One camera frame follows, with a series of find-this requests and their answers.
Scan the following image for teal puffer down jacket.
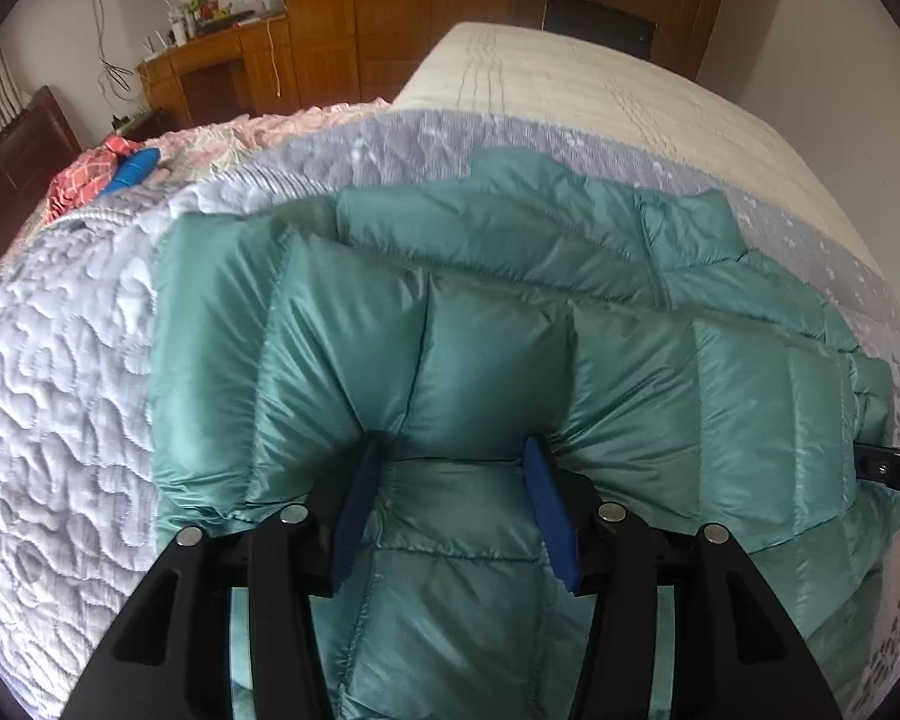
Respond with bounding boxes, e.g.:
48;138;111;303
151;148;900;718

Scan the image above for grey white quilted bedspread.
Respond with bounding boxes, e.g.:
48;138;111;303
0;110;900;718

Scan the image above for red patterned cloth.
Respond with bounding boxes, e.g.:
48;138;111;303
43;135;142;224

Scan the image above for blue object on bed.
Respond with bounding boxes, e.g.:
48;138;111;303
100;148;160;197

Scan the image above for beige woven bed mat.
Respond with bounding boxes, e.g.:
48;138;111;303
393;23;880;270

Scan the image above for pink floral blanket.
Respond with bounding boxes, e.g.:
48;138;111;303
144;99;391;187

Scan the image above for dark wooden headboard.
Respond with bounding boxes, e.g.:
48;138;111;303
0;86;80;260

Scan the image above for black screen at bed foot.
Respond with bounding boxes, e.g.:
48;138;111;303
543;0;655;60

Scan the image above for wooden desk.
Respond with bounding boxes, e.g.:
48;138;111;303
136;13;301;130

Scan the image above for wall cables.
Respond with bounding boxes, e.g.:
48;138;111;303
80;0;141;103

